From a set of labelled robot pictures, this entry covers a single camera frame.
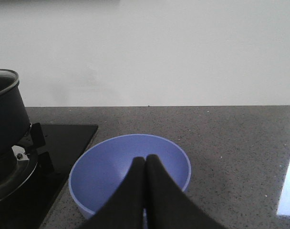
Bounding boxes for black glass gas stove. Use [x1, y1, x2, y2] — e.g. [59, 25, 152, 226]
[0, 125, 98, 229]

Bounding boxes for black metal pot support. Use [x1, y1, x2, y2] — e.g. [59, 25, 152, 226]
[0, 123, 55, 207]

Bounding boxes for light blue plastic bowl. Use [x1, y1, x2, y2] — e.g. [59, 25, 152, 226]
[69, 134, 192, 219]

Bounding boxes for black round gas burner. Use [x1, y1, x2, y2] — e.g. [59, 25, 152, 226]
[0, 149, 17, 182]

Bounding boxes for dark blue cooking pot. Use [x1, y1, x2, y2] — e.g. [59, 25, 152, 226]
[0, 69, 30, 154]

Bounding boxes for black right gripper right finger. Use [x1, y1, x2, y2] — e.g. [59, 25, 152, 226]
[146, 155, 224, 229]

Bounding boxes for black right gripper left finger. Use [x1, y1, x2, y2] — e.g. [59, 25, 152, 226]
[80, 157, 145, 229]

